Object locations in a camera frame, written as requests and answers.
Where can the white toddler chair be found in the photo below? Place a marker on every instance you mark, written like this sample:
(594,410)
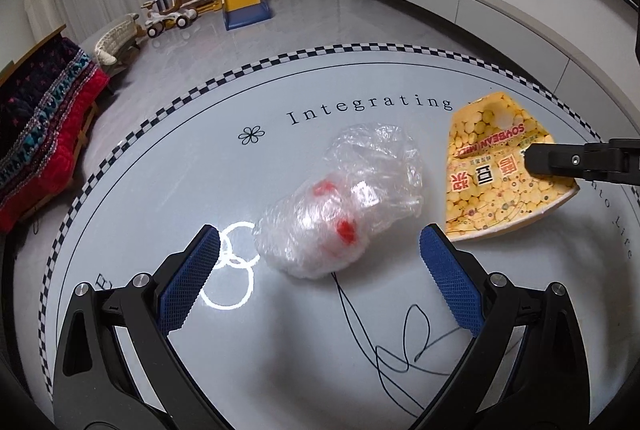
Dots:
(117,34)

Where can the yellow carton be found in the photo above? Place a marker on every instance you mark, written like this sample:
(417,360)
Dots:
(480,190)

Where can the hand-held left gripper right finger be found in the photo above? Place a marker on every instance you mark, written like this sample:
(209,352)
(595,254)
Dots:
(452,285)

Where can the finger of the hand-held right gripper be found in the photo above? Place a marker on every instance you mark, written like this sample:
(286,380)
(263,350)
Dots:
(560,159)

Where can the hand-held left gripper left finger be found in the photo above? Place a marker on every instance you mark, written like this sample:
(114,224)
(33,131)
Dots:
(187,282)

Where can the white toy car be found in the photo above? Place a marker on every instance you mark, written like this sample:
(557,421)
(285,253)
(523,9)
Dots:
(167,19)

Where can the red patterned blanket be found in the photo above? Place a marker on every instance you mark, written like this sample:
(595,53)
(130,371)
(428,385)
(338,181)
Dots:
(45,119)

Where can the clear plastic bag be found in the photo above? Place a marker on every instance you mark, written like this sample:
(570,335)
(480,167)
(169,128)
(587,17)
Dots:
(360,169)

